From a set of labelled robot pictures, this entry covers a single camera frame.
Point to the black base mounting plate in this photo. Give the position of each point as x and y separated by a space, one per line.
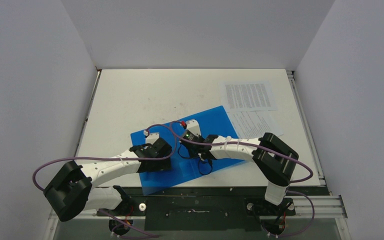
202 208

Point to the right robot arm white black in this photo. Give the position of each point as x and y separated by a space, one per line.
269 153

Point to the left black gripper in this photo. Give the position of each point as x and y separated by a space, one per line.
163 165

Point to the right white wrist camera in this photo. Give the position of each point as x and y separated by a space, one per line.
192 126

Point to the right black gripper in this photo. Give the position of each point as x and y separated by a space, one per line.
192 148

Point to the aluminium frame rail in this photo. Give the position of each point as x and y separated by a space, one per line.
325 206

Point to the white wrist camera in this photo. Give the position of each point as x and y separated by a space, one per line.
192 126
151 137

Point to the printed text paper sheet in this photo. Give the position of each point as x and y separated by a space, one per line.
247 96

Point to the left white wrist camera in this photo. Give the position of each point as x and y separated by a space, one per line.
151 137

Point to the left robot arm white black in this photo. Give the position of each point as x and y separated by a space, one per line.
78 187

